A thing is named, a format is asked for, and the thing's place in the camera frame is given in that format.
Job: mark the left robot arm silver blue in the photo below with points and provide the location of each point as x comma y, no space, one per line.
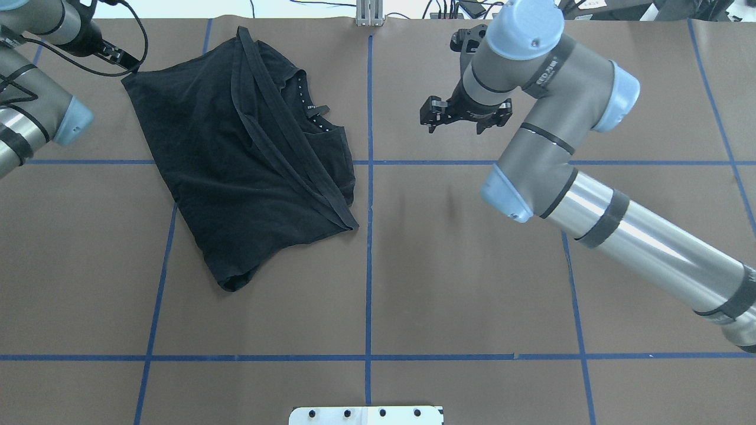
35,109

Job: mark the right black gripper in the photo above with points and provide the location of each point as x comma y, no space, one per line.
471,109

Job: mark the black t-shirt with logo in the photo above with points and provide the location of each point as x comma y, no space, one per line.
250,160

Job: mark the aluminium frame post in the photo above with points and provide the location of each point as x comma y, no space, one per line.
370,13

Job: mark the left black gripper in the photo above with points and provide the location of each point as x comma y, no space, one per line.
87,40

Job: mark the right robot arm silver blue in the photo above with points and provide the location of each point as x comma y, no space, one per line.
579,93

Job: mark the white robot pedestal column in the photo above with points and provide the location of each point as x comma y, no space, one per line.
423,414

